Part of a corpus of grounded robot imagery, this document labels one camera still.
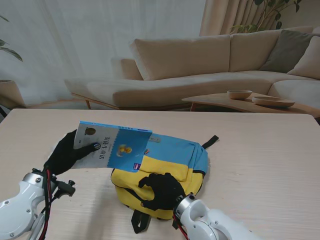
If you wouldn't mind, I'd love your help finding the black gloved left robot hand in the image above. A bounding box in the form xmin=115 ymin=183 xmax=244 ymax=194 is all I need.
xmin=42 ymin=129 xmax=101 ymax=178

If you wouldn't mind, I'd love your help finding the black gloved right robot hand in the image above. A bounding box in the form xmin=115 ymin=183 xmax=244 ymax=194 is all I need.
xmin=138 ymin=172 xmax=188 ymax=213

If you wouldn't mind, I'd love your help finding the blue and yellow school bag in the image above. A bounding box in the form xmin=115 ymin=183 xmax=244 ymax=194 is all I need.
xmin=110 ymin=133 xmax=220 ymax=235

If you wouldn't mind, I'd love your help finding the blue cover book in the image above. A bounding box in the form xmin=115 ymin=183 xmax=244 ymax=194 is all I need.
xmin=73 ymin=121 xmax=153 ymax=173

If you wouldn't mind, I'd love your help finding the beige plant pot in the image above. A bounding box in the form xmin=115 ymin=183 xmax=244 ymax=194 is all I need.
xmin=0 ymin=79 xmax=26 ymax=109

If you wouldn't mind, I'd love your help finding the wooden coffee table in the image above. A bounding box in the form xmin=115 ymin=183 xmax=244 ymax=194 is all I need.
xmin=181 ymin=91 xmax=320 ymax=118

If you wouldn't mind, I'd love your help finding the green plant with long leaves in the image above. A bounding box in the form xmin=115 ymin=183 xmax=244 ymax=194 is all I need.
xmin=0 ymin=14 xmax=23 ymax=62

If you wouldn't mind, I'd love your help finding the white sheer curtain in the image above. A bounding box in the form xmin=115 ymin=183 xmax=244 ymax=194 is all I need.
xmin=0 ymin=0 xmax=207 ymax=108

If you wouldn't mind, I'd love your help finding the small deep wooden bowl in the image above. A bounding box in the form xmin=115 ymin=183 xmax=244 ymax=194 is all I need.
xmin=226 ymin=89 xmax=253 ymax=100

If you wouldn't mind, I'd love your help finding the beige corner sofa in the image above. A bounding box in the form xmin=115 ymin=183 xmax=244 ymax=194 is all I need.
xmin=64 ymin=26 xmax=320 ymax=111

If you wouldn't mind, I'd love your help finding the wide shallow wooden bowl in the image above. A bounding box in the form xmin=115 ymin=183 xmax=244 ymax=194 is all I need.
xmin=251 ymin=96 xmax=296 ymax=108

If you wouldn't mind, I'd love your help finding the tall green leafy plant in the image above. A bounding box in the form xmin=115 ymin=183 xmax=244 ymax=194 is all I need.
xmin=229 ymin=0 xmax=303 ymax=35

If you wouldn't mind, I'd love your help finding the beige pleated curtain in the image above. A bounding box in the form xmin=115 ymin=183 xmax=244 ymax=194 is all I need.
xmin=199 ymin=0 xmax=320 ymax=37

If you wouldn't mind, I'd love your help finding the grey sofa cushion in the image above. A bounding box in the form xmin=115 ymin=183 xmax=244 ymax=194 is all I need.
xmin=258 ymin=29 xmax=320 ymax=73

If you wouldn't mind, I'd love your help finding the beige sofa cushion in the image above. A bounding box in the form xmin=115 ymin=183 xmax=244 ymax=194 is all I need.
xmin=287 ymin=35 xmax=320 ymax=81

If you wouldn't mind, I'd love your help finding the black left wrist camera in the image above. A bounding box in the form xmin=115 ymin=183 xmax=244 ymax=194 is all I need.
xmin=56 ymin=179 xmax=77 ymax=199

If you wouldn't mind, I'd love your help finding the red black right arm cable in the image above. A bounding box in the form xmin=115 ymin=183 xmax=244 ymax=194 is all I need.
xmin=171 ymin=212 xmax=189 ymax=240

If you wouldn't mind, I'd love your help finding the red black arm cable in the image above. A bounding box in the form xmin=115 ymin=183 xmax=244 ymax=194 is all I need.
xmin=37 ymin=168 xmax=58 ymax=240
xmin=171 ymin=212 xmax=189 ymax=240

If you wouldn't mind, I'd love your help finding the red black left arm cable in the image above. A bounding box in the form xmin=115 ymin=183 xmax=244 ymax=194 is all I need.
xmin=37 ymin=168 xmax=58 ymax=240

